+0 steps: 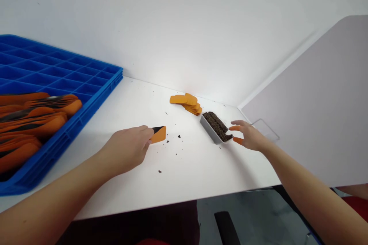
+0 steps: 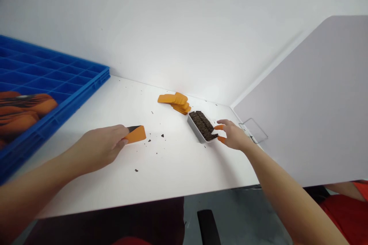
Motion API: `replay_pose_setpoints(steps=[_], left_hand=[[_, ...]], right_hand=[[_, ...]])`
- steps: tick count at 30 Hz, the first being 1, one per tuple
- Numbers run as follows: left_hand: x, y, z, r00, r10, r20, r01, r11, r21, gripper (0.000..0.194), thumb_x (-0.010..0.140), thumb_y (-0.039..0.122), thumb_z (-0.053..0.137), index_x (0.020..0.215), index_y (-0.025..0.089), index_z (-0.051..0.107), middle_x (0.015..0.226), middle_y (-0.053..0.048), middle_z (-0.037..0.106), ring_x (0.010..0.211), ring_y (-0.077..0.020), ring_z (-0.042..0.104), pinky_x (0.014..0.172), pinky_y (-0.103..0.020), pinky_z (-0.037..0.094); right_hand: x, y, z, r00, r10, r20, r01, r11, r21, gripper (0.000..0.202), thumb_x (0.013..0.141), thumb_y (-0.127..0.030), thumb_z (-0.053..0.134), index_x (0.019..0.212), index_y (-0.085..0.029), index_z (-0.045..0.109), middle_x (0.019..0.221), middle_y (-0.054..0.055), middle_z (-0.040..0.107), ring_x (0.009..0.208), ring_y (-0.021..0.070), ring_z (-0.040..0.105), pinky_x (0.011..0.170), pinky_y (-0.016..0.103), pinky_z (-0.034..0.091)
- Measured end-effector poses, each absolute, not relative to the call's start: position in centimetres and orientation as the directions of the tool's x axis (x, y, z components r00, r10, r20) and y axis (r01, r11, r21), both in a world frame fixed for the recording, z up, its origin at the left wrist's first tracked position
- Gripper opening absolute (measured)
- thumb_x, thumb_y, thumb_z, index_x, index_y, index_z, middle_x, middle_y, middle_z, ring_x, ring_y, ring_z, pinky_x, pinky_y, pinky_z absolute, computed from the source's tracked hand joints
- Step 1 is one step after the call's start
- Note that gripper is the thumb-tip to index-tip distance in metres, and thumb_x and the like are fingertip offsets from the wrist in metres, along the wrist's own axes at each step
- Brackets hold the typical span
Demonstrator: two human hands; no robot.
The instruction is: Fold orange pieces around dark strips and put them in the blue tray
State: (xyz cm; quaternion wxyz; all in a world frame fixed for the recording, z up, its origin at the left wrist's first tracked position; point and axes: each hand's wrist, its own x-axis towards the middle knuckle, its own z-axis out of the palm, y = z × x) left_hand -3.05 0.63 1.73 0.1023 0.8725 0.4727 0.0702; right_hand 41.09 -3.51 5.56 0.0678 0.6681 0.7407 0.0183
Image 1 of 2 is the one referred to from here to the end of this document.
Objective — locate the person's left hand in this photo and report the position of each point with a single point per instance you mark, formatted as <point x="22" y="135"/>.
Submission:
<point x="128" y="148"/>

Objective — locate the person's right hand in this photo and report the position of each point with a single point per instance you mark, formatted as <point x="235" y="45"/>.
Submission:
<point x="251" y="137"/>

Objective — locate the person's right fingers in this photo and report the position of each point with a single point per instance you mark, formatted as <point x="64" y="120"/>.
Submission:
<point x="241" y="122"/>

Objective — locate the person's right index finger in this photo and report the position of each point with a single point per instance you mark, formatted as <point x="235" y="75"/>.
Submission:
<point x="236" y="127"/>

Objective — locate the person's left index finger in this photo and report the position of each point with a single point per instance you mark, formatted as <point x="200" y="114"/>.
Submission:
<point x="148" y="130"/>

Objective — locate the person's left thumb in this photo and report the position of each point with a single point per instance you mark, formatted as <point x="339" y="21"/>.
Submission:
<point x="148" y="143"/>

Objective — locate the person's right thumb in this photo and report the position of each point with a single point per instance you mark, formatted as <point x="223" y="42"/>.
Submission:
<point x="239" y="140"/>

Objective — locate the orange piece black tip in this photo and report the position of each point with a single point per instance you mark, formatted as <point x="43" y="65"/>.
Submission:
<point x="160" y="137"/>

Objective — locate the row of dark brown chips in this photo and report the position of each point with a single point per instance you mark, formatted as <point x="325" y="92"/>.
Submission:
<point x="215" y="123"/>

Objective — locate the small white rectangular tray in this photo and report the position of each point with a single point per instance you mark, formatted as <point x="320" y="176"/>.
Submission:
<point x="212" y="136"/>

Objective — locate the scattered dark crumbs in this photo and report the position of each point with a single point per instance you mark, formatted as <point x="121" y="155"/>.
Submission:
<point x="179" y="136"/>

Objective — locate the stack of plain orange tabs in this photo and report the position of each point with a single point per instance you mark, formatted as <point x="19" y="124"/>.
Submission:
<point x="187" y="102"/>

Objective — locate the white partition panel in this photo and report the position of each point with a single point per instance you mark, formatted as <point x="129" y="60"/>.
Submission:
<point x="316" y="113"/>

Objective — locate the person's body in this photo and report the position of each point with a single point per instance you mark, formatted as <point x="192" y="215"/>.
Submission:
<point x="129" y="225"/>

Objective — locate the black chair part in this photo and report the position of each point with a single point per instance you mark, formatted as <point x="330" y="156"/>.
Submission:
<point x="227" y="227"/>

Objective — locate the blue compartment plastic tray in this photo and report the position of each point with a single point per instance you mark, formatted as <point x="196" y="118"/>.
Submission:
<point x="72" y="70"/>

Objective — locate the pile of orange black pieces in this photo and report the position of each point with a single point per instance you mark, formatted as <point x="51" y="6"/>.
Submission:
<point x="34" y="118"/>

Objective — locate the black table frame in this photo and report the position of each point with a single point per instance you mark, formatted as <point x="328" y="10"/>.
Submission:
<point x="293" y="207"/>

